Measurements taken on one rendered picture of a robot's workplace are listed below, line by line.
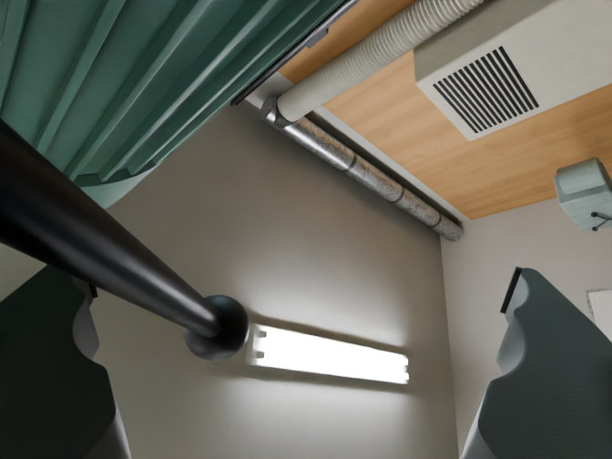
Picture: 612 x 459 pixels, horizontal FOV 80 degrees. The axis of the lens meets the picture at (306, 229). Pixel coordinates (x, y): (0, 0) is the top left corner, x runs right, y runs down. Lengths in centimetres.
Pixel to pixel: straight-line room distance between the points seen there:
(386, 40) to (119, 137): 160
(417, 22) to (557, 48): 52
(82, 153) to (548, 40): 165
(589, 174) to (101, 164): 216
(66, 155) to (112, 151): 2
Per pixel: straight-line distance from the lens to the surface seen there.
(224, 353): 20
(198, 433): 171
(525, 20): 163
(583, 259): 321
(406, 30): 170
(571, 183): 225
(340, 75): 185
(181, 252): 169
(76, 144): 18
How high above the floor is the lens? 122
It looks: 43 degrees up
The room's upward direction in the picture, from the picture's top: 110 degrees counter-clockwise
